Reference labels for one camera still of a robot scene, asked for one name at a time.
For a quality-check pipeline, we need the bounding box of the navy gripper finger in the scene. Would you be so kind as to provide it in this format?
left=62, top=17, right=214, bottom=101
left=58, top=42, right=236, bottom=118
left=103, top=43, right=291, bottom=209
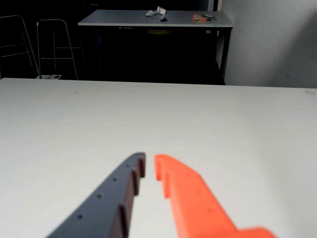
left=46, top=152, right=147, bottom=238

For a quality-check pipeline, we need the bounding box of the orange and green tool bundle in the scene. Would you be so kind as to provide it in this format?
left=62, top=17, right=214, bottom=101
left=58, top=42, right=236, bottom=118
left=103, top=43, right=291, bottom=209
left=192, top=13, right=216, bottom=22

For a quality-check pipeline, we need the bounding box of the metal tube ladder frame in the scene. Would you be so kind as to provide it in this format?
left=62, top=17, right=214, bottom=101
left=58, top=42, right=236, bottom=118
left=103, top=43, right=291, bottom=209
left=0, top=14, right=40, bottom=75
left=36, top=19, right=86, bottom=80

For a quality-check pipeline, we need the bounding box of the crumpled white paper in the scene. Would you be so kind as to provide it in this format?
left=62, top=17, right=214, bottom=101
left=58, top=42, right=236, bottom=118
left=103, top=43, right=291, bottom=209
left=145, top=6, right=166, bottom=17

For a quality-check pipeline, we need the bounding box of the grey desk with black frame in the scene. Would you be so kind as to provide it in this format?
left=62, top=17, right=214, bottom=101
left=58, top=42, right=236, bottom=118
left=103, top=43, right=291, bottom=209
left=78, top=9, right=234, bottom=85

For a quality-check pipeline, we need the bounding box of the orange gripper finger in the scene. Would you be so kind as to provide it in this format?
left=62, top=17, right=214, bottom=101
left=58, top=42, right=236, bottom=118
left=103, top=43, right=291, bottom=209
left=154, top=154, right=277, bottom=238

